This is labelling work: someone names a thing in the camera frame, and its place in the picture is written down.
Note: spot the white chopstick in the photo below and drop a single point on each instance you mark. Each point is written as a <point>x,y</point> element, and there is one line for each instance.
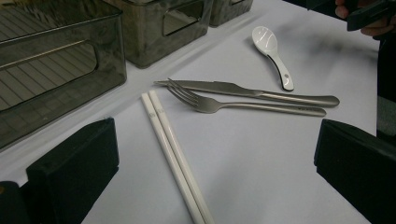
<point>162,137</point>
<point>172,137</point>

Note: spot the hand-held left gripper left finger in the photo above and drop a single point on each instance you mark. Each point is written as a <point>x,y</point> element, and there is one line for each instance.
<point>74,168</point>

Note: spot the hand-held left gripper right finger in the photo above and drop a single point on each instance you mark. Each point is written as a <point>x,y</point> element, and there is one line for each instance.
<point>361,168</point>

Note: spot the mesh basket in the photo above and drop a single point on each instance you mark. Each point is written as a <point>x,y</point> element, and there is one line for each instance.
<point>149,46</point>
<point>62,87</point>
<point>224,15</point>

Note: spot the metal knife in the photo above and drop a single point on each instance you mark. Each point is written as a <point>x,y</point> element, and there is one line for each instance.
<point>230,88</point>

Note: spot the white table cover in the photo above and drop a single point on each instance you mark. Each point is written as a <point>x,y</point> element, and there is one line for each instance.
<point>249,171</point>

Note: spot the white ceramic spoon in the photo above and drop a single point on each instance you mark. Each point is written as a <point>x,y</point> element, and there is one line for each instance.
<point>264,39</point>

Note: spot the metal fork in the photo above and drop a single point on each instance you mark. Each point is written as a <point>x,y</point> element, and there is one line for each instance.
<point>211,105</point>

